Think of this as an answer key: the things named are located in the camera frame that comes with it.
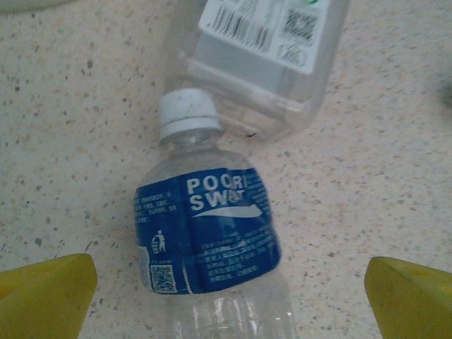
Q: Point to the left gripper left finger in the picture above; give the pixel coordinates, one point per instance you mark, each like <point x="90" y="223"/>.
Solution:
<point x="39" y="300"/>

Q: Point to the Pocari Sweat blue label bottle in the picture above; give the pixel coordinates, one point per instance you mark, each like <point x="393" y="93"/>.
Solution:
<point x="219" y="229"/>

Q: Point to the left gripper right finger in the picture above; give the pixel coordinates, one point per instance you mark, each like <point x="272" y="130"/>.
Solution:
<point x="413" y="303"/>

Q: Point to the square clear white label bottle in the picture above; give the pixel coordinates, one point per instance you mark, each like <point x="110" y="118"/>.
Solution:
<point x="247" y="70"/>

